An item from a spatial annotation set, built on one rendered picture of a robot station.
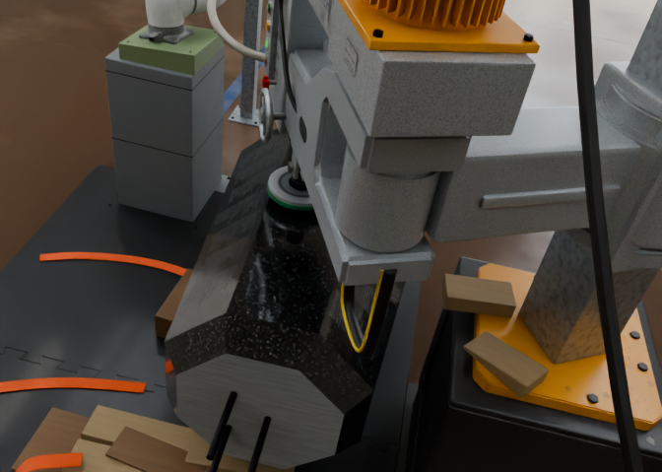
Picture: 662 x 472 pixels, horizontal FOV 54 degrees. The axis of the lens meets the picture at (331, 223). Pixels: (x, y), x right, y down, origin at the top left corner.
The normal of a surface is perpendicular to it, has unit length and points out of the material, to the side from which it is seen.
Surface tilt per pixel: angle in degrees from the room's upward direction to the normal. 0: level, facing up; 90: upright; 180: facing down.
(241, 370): 90
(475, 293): 0
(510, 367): 11
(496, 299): 0
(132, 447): 0
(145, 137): 90
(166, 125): 90
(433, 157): 90
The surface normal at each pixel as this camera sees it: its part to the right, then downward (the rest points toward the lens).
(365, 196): -0.55, 0.47
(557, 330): -0.94, 0.11
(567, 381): 0.13, -0.77
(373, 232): -0.26, 0.58
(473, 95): 0.23, 0.63
